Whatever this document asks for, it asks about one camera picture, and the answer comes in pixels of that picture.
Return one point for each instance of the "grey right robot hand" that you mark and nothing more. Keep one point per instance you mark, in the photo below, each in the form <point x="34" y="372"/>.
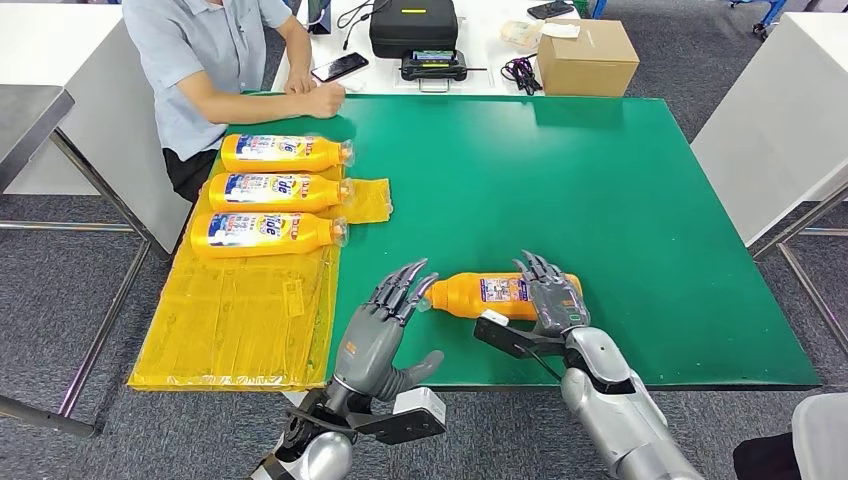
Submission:
<point x="556" y="305"/>

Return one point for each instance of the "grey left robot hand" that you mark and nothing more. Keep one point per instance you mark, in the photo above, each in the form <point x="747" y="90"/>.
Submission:
<point x="368" y="351"/>

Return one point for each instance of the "person's right hand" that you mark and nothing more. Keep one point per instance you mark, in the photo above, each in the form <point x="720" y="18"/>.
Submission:
<point x="326" y="100"/>

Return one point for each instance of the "person's left hand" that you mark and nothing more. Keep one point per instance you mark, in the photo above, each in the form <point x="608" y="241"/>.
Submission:
<point x="299" y="83"/>

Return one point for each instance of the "orange detergent bottle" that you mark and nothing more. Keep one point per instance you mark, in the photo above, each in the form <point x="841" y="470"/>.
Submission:
<point x="258" y="246"/>
<point x="265" y="202"/>
<point x="272" y="162"/>
<point x="464" y="298"/>

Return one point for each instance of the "person's left forearm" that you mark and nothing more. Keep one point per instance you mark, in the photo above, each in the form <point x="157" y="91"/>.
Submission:
<point x="298" y="53"/>

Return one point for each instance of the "person's right forearm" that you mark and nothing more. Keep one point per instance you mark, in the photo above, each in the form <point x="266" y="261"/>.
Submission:
<point x="245" y="106"/>

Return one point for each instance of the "small white case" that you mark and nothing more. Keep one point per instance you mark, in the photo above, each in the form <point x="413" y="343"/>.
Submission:
<point x="355" y="85"/>

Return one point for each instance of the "black smartphone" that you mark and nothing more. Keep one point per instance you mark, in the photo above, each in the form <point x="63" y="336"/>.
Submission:
<point x="340" y="67"/>
<point x="551" y="8"/>

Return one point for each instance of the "dark standing tablet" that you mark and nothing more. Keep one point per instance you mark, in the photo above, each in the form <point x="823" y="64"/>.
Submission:
<point x="319" y="18"/>

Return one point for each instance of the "white table leg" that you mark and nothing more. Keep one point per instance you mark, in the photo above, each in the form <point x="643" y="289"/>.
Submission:
<point x="295" y="397"/>

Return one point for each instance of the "person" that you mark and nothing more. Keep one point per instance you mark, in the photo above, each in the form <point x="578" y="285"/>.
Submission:
<point x="821" y="437"/>
<point x="192" y="66"/>

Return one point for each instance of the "black yellow remote controller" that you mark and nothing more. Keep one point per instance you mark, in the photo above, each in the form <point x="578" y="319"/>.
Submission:
<point x="434" y="67"/>

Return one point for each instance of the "black hard case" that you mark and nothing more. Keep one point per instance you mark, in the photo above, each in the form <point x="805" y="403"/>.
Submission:
<point x="414" y="29"/>

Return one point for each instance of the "white table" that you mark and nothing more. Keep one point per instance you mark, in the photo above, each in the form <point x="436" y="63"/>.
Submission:
<point x="480" y="36"/>
<point x="768" y="132"/>
<point x="53" y="40"/>

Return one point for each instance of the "clear plastic bag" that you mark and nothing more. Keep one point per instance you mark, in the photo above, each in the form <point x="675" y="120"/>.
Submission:
<point x="521" y="33"/>

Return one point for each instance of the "brown cardboard box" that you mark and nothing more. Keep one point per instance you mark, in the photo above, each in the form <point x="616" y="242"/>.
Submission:
<point x="590" y="66"/>

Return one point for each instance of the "white paper sheet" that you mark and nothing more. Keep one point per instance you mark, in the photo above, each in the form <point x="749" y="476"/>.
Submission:
<point x="561" y="30"/>

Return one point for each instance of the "grey metal table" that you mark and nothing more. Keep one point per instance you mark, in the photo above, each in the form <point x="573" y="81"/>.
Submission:
<point x="26" y="122"/>

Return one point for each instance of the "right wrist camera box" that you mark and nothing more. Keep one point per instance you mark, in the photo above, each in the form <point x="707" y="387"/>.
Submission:
<point x="493" y="319"/>

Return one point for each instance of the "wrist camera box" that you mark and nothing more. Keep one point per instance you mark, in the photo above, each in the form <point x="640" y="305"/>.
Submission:
<point x="493" y="319"/>
<point x="417" y="401"/>

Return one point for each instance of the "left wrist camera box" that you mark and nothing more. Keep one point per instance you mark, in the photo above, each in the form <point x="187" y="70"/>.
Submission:
<point x="417" y="401"/>

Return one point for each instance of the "steel table frame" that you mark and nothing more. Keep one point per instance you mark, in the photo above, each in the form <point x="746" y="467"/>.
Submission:
<point x="66" y="226"/>
<point x="828" y="232"/>

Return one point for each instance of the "blue post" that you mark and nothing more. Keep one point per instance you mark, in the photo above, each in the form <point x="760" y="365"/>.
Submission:
<point x="598" y="6"/>

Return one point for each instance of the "blue cart frame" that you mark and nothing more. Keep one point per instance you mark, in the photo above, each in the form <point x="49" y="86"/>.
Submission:
<point x="772" y="13"/>

